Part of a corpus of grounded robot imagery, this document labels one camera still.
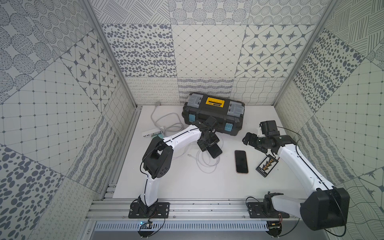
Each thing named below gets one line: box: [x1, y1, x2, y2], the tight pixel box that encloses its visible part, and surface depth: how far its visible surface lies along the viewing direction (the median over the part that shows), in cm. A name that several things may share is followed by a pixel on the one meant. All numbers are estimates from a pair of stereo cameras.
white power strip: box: [141, 129, 162, 138], surface depth 102 cm
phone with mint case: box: [206, 143, 223, 159], surface depth 88 cm
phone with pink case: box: [234, 150, 249, 174], surface depth 93 cm
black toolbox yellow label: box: [181, 92, 245, 136], surface depth 98 cm
